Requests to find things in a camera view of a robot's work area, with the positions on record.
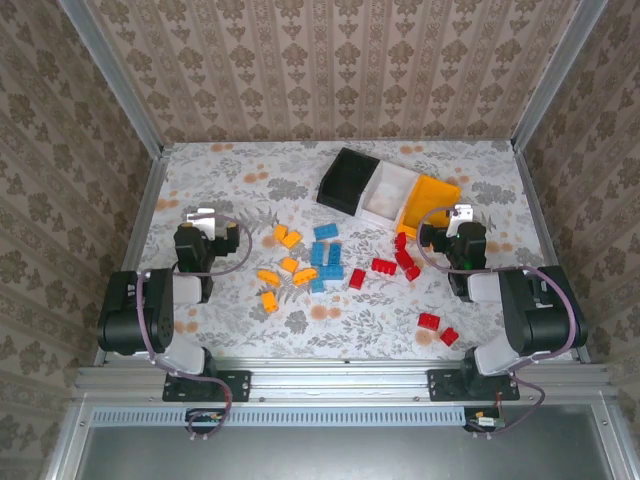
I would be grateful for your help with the yellow rounded lego brick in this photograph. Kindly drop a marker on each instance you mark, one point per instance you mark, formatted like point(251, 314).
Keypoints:
point(305, 276)
point(267, 276)

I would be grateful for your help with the long red lego brick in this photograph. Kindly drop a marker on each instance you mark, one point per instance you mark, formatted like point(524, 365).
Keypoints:
point(384, 266)

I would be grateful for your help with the yellow six-stud lego brick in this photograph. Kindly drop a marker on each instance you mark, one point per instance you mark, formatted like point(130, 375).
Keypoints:
point(291, 240)

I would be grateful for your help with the small blue four-stud lego brick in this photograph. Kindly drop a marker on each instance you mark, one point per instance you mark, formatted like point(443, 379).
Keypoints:
point(317, 286)

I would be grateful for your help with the long blue lego brick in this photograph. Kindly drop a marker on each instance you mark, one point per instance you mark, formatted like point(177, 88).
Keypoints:
point(330, 272)

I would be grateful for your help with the right black and white robot arm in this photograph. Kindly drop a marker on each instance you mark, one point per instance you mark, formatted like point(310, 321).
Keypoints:
point(535, 320)

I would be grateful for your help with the yellow plastic bin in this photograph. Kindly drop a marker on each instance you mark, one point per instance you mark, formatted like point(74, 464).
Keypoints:
point(425, 197)

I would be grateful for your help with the white plastic bin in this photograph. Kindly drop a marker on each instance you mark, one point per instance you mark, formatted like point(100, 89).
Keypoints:
point(387, 195)

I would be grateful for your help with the black plastic bin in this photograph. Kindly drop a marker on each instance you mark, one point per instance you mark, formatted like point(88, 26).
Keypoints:
point(350, 175)

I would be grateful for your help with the floral patterned table cover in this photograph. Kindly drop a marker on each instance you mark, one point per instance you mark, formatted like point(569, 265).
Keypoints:
point(350, 325)

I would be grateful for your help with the small connector board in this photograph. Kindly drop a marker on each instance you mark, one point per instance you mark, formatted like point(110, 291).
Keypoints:
point(487, 422)
point(205, 417)

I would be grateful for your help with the grey metal panel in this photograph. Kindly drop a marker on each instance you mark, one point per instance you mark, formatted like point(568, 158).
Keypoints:
point(350, 455)

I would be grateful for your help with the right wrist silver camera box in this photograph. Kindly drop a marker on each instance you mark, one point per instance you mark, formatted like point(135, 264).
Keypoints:
point(462, 214)

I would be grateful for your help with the aluminium side rail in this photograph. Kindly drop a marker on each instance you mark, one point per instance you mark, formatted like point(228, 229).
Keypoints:
point(142, 220)
point(531, 185)

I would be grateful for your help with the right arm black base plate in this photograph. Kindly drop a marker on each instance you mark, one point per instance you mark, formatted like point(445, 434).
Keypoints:
point(440, 387)

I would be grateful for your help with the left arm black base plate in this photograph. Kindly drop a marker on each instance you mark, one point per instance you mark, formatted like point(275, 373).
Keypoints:
point(240, 385)

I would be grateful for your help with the aluminium front rail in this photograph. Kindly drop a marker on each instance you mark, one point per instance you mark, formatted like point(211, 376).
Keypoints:
point(340, 380)

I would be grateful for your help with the aluminium corner post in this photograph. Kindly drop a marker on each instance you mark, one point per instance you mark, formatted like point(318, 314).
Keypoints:
point(113, 75)
point(556, 75)

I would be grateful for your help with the aluminium lower frame rail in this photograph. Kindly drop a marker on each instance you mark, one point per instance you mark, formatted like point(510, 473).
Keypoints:
point(615, 440)
point(65, 445)

